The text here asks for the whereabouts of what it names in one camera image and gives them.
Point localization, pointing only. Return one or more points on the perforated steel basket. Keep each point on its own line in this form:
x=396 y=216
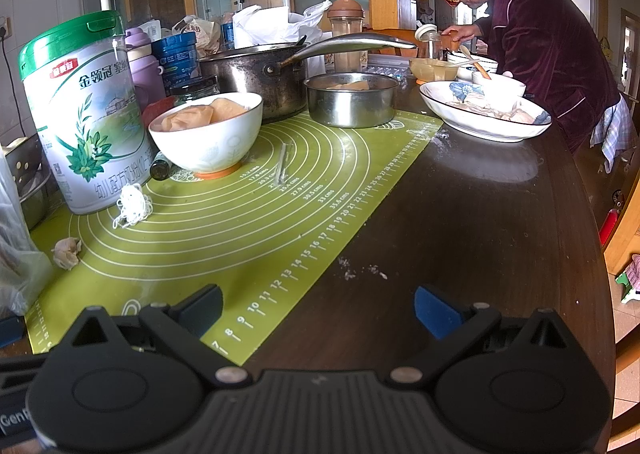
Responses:
x=27 y=173

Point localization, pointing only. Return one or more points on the blue round can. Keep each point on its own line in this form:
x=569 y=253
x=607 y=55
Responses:
x=175 y=58

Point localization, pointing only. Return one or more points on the yellow translucent bowl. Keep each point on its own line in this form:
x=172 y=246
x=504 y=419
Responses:
x=432 y=69

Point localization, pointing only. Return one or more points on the white plastic bag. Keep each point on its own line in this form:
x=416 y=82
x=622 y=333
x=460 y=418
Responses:
x=265 y=26

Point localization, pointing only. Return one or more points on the white green milk powder can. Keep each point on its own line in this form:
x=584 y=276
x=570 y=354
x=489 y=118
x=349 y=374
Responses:
x=85 y=108

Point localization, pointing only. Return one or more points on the glass jar with dark lid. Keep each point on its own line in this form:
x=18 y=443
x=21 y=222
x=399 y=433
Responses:
x=192 y=89

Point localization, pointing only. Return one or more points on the clear plastic bag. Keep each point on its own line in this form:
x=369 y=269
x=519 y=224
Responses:
x=15 y=254

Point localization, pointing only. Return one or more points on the small dark bottle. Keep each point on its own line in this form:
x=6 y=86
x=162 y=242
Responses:
x=161 y=167

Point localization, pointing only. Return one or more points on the round steel tin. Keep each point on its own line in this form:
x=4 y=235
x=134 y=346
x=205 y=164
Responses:
x=350 y=106

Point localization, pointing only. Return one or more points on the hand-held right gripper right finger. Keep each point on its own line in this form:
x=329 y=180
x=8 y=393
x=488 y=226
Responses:
x=440 y=311

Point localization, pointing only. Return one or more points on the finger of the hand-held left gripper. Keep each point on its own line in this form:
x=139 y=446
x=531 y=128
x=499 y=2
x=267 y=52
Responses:
x=10 y=331

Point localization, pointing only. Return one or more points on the pale food pieces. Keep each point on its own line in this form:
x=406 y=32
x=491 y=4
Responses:
x=500 y=109

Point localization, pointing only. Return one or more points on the white bowl with orange foot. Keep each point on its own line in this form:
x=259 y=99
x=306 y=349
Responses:
x=210 y=146

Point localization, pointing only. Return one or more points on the checked cloth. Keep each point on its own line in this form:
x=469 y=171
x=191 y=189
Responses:
x=612 y=133

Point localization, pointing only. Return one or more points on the green stool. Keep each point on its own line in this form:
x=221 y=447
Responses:
x=627 y=281

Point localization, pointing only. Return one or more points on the small glass bottle white cap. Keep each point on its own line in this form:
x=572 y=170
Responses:
x=430 y=41

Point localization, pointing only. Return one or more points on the blue rimmed white bowl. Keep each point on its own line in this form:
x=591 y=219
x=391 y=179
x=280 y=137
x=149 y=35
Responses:
x=487 y=64

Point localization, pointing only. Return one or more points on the blue plastic bottle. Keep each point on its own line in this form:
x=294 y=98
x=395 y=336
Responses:
x=227 y=36

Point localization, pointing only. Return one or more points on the purple thermos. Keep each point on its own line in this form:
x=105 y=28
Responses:
x=142 y=73

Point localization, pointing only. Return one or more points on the pale food slices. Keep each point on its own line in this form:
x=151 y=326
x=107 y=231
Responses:
x=200 y=114
x=345 y=82

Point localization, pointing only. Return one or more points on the pale garlic piece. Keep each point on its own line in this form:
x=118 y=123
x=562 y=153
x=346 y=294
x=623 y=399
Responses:
x=67 y=254

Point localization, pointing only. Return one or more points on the clear plastic strip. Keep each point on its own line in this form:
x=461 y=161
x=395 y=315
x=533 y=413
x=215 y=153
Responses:
x=281 y=163

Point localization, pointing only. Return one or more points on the clear plastic tray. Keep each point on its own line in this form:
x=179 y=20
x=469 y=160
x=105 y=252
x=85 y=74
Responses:
x=387 y=66

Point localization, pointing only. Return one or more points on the small white bowl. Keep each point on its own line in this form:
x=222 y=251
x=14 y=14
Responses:
x=500 y=86

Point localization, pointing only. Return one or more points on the crumpled printed snack bag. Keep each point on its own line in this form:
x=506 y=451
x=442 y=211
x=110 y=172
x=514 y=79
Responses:
x=200 y=33

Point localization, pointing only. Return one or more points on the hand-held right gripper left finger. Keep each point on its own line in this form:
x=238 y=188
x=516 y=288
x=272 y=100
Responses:
x=200 y=309

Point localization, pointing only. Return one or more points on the oval plate with blue pattern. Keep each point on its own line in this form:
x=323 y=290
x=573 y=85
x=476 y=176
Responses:
x=450 y=118

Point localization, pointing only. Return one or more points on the red plastic piece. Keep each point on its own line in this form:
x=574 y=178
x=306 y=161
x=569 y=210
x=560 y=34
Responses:
x=156 y=113

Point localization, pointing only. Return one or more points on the green silicone baking mat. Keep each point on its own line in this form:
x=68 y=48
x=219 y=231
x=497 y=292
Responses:
x=225 y=244

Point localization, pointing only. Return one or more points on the brown baby bottle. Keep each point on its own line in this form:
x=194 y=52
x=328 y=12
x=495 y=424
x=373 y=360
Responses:
x=345 y=28

